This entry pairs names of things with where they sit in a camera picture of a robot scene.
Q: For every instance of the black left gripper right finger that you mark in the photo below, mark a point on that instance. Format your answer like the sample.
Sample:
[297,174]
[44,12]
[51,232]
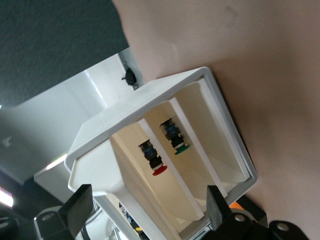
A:
[217,212]

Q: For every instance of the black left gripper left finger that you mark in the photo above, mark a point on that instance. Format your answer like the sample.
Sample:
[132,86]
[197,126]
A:
[80,210]

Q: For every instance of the red mushroom push button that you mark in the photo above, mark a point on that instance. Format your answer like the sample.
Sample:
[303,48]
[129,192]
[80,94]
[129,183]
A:
[152,160]

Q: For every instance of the green mushroom push button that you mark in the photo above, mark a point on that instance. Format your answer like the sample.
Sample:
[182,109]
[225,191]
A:
[175,137]

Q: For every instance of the white drawer cabinet housing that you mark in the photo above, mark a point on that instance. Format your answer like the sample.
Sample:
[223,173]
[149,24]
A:
[140,100]

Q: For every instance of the white background panel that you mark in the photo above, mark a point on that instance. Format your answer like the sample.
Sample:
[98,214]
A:
[62,107]

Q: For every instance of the brown table cover sheet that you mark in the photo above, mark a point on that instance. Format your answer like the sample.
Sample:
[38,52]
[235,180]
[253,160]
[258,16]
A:
[250,50]

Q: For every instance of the orange button enclosure box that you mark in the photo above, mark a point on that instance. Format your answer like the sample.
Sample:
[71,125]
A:
[236,206]

